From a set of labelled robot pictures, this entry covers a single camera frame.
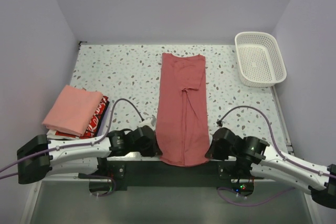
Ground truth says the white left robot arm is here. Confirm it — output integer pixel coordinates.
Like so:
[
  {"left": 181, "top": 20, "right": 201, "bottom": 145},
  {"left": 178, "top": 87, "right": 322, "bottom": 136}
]
[{"left": 17, "top": 125, "right": 162, "bottom": 185}]

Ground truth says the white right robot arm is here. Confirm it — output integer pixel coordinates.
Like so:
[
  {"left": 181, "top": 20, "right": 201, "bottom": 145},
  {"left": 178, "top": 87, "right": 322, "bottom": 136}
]
[{"left": 205, "top": 128, "right": 335, "bottom": 209}]

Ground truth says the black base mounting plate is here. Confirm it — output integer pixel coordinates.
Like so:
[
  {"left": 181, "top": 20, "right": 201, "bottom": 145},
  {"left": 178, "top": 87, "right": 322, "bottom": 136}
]
[{"left": 78, "top": 158, "right": 255, "bottom": 197}]

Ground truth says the folded lavender t-shirt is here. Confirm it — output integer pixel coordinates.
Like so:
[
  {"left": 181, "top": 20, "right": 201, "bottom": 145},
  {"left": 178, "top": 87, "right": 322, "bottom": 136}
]
[{"left": 96, "top": 107, "right": 109, "bottom": 137}]

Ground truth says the folded pink t-shirt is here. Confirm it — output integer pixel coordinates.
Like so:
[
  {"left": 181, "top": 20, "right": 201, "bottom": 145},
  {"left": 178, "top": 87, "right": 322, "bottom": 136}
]
[{"left": 42, "top": 85, "right": 103, "bottom": 136}]

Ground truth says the white perforated plastic basket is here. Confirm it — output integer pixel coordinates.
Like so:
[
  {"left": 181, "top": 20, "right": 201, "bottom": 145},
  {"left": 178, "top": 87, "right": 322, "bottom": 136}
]
[{"left": 235, "top": 31, "right": 287, "bottom": 88}]

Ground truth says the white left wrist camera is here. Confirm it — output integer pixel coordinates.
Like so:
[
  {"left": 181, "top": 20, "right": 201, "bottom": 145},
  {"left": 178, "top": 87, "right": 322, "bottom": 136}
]
[{"left": 139, "top": 115, "right": 156, "bottom": 129}]

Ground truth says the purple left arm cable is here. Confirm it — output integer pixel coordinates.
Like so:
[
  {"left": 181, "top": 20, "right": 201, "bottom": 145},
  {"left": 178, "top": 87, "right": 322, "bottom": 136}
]
[{"left": 0, "top": 98, "right": 145, "bottom": 180}]

